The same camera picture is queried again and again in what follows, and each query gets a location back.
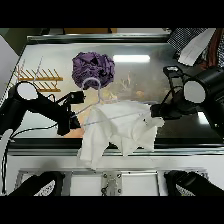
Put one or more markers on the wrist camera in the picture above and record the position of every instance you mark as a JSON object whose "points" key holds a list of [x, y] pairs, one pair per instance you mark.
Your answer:
{"points": [[171, 71], [76, 96]]}

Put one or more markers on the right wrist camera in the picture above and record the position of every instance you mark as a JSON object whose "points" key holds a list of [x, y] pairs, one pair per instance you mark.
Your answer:
{"points": [[171, 71]]}

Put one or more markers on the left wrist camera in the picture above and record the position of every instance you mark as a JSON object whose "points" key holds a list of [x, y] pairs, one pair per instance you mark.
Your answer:
{"points": [[76, 96]]}

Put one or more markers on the purple garment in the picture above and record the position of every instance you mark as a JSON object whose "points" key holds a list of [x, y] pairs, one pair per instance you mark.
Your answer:
{"points": [[93, 68]]}

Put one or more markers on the white long-sleeved shirt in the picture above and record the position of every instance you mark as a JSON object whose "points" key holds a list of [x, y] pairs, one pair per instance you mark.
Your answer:
{"points": [[123, 130]]}

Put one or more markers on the silver frame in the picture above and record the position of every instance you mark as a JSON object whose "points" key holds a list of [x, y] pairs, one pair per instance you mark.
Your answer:
{"points": [[113, 183]]}

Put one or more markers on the white clothes hanger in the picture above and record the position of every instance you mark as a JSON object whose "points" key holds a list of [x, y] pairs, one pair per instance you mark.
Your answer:
{"points": [[99, 94]]}

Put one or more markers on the red-brown garment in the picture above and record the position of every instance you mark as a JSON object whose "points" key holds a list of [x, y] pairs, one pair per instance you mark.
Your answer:
{"points": [[213, 50]]}

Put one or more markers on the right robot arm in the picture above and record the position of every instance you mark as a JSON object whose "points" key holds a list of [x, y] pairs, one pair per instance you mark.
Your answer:
{"points": [[206, 86]]}

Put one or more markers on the black white checked garment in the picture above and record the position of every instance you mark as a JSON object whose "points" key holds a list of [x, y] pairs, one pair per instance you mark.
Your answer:
{"points": [[185, 36]]}

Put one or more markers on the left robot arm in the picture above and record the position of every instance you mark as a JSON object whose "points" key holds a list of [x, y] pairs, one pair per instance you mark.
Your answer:
{"points": [[36, 103]]}

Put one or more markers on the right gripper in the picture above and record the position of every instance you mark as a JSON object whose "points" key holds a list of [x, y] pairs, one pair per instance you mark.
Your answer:
{"points": [[166, 111]]}

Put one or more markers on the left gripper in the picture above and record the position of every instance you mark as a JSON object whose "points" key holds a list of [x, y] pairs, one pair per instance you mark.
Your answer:
{"points": [[68, 122]]}

